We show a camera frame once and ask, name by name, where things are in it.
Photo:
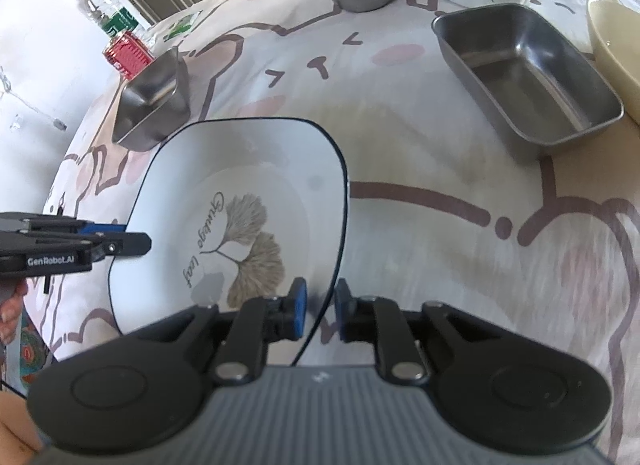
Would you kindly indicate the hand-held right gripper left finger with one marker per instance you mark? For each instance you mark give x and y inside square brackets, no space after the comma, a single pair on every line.
[299,307]

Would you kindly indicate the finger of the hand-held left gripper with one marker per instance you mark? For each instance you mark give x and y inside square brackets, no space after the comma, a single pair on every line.
[130,244]
[102,228]

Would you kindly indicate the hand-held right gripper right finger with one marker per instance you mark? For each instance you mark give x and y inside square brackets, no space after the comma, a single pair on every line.
[342,310]

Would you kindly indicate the white plate with dark rim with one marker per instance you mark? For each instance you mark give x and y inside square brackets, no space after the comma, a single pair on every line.
[250,170]

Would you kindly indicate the small rectangular steel tray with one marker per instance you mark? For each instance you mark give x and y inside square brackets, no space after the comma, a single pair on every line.
[150,95]

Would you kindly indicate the large rectangular steel tray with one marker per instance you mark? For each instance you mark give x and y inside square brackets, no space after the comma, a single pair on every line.
[525,80]

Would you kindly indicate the person's left hand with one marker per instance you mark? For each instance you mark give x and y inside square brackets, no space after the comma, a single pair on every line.
[10,317]

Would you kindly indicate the patterned clothing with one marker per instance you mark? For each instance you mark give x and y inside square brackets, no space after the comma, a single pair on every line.
[30,352]

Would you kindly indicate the cartoon printed tablecloth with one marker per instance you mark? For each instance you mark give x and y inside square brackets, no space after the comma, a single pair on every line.
[425,245]

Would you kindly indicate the person's left leg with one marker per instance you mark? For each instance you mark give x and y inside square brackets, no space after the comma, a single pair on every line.
[15,425]

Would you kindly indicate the red drink can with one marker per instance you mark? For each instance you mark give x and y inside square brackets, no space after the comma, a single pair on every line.
[130,55]

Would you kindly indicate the green packet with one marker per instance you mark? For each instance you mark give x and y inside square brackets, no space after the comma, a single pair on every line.
[180,27]

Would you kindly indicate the clear bottle with green label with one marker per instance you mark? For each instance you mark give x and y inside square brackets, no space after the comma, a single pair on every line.
[107,7]

